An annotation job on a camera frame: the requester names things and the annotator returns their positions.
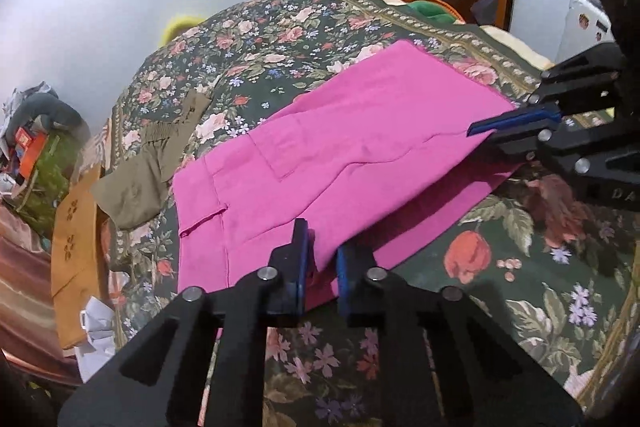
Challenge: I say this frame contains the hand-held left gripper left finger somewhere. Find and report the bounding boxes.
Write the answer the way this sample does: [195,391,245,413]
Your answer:
[57,218,309,427]

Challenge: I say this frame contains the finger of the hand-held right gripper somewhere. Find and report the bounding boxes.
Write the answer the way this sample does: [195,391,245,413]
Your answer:
[466,41,627,138]
[481,121,640,208]

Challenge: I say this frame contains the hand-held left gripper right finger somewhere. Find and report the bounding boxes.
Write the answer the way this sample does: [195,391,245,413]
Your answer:
[336,243,584,427]

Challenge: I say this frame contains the pink pants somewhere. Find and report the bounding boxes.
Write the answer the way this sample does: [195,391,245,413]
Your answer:
[172,39,523,314]

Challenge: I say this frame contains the white appliance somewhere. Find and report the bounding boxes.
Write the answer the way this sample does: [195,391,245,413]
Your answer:
[557,0,617,66]

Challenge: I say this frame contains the cream bedding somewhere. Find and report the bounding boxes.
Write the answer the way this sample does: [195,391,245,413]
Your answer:
[479,24,553,70]

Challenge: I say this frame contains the green orange quilt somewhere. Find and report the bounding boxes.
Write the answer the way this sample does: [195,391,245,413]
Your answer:
[350,0,467,28]

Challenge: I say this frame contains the dark floral blanket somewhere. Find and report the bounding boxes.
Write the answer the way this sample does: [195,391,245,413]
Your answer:
[102,0,640,427]

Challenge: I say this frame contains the olive green shorts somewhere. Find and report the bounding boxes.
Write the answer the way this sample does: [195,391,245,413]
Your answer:
[91,88,213,231]

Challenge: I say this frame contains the white cloth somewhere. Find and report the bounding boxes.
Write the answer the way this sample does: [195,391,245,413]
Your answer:
[74,296,121,384]

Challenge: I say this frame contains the green patterned cloth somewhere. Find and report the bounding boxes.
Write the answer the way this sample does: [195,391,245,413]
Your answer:
[19,131,87,233]

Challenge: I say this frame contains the yellow round object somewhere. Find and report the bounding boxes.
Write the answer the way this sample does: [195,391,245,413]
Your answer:
[164,14,205,44]

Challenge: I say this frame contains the brown striped cloth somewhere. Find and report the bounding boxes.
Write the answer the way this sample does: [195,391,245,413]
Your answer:
[0,202,83,388]

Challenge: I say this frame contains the orange box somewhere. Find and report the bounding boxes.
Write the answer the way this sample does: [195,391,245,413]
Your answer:
[14,127,48,180]

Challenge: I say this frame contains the grey plush toy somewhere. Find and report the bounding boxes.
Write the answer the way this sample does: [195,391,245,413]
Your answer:
[14,91,85,135]

